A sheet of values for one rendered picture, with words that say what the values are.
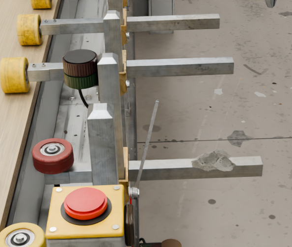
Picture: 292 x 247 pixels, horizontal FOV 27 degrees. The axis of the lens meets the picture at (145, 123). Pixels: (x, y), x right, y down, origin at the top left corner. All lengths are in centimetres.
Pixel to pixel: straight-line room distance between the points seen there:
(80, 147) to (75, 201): 115
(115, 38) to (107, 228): 79
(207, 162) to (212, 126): 170
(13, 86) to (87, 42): 94
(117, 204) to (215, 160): 66
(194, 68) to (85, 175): 36
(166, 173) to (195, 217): 119
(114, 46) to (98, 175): 50
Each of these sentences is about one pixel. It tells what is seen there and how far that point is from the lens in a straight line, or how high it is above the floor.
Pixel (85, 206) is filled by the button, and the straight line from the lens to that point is 57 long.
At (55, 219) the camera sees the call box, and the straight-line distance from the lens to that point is 57.
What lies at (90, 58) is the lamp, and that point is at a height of 113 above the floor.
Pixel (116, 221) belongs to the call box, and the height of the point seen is 122.
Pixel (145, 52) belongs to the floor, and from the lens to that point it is 362.
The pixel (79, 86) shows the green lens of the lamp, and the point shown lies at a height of 108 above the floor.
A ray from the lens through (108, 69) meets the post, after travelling 106.
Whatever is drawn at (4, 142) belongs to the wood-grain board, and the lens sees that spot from 127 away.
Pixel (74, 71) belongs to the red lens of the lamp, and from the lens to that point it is 105.
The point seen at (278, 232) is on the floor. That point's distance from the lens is 238.
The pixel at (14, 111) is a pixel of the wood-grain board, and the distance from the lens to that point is 137.
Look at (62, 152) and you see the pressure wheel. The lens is 121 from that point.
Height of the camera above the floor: 160
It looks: 33 degrees down
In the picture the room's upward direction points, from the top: 2 degrees counter-clockwise
